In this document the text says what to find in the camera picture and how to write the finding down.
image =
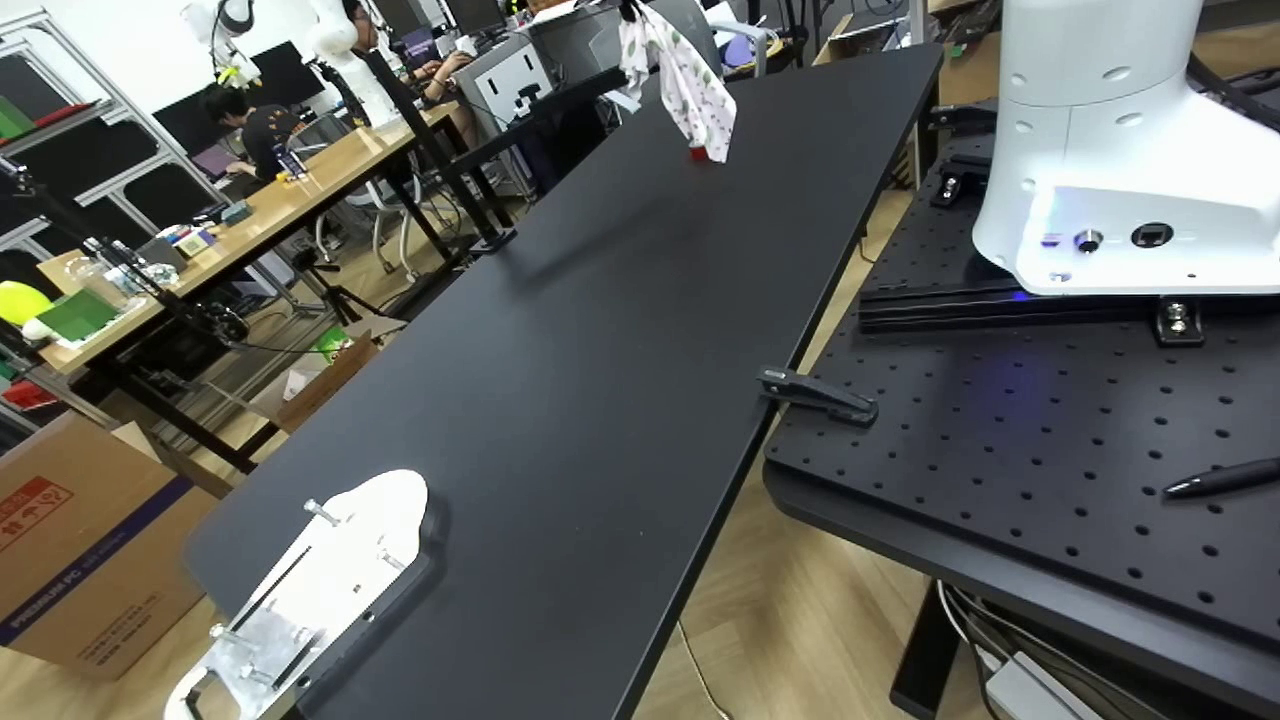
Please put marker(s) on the black perforated breadboard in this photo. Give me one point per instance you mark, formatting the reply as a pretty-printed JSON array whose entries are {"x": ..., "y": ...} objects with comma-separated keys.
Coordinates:
[{"x": 1066, "y": 441}]

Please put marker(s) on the green mat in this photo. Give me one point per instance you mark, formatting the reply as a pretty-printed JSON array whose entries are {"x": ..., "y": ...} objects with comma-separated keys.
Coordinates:
[{"x": 76, "y": 316}]

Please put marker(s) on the grey computer case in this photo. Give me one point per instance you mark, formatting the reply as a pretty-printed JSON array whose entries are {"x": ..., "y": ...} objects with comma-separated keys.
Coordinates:
[{"x": 505, "y": 82}]

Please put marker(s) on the black pen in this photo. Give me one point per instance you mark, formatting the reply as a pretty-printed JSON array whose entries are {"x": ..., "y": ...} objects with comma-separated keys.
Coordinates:
[{"x": 1223, "y": 477}]

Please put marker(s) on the black clamp lever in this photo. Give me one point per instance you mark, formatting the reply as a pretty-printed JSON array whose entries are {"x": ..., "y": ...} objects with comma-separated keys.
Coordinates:
[{"x": 815, "y": 395}]

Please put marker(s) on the black aluminium rail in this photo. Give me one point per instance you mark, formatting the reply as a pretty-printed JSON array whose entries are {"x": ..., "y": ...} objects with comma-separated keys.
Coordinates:
[{"x": 961, "y": 308}]

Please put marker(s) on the cardboard box with red print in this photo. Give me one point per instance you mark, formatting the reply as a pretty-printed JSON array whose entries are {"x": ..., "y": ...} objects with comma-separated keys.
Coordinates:
[{"x": 80, "y": 534}]

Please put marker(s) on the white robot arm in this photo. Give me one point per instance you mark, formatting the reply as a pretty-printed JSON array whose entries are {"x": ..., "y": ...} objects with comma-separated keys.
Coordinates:
[{"x": 1106, "y": 135}]

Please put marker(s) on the white cloth with green leaves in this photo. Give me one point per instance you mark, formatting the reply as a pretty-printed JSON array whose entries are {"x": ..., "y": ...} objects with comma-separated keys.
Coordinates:
[{"x": 702, "y": 103}]

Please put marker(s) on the person in black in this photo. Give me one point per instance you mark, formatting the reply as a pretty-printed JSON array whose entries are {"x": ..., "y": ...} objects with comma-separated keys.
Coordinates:
[{"x": 263, "y": 135}]

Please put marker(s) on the long wooden desk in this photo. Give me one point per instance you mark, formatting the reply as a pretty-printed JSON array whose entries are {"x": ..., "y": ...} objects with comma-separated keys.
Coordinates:
[{"x": 320, "y": 165}]

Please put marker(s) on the white metal clamp device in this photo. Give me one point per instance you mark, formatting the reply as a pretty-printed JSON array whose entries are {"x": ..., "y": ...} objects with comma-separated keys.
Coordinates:
[{"x": 344, "y": 563}]

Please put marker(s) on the white power adapter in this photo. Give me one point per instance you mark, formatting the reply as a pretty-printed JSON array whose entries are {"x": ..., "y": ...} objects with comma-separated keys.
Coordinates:
[{"x": 1035, "y": 695}]

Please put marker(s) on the metal mounting bracket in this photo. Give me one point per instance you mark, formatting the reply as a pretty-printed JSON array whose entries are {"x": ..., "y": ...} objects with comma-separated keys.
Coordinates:
[{"x": 1177, "y": 320}]

